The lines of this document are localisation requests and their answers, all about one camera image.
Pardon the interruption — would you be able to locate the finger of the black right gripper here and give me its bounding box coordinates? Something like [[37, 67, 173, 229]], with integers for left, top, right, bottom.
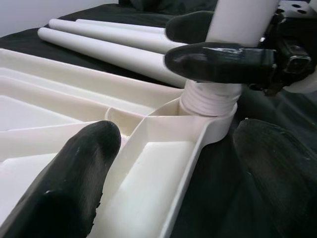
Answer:
[[165, 11, 215, 45], [164, 41, 278, 83]]

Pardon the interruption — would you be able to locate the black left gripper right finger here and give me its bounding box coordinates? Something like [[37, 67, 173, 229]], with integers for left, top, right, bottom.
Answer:
[[233, 118, 317, 238]]

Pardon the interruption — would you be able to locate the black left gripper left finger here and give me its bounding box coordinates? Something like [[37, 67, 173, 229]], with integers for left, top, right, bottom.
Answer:
[[0, 120, 122, 238]]

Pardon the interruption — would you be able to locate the white plastic table top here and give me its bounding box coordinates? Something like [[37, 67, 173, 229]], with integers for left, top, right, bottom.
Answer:
[[0, 48, 237, 238]]

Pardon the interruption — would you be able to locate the black table cloth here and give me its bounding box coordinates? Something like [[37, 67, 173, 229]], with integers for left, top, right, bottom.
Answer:
[[0, 0, 317, 238]]

